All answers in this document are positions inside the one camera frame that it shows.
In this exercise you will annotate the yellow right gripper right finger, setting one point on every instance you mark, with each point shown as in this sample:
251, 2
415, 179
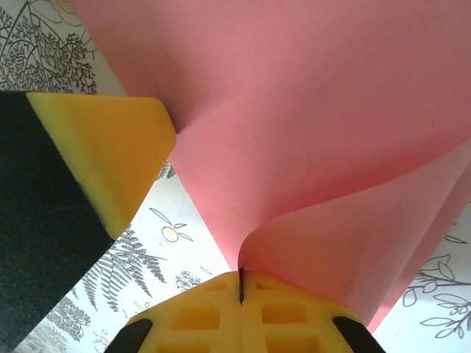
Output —
287, 323

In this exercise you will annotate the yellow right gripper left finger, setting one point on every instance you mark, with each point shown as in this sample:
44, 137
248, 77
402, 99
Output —
191, 323

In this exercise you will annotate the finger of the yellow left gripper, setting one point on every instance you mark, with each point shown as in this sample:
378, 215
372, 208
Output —
92, 147

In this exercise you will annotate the pink paper sheet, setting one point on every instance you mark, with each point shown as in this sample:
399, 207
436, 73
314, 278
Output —
294, 110

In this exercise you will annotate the floral patterned table cover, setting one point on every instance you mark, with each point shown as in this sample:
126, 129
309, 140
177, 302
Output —
184, 220

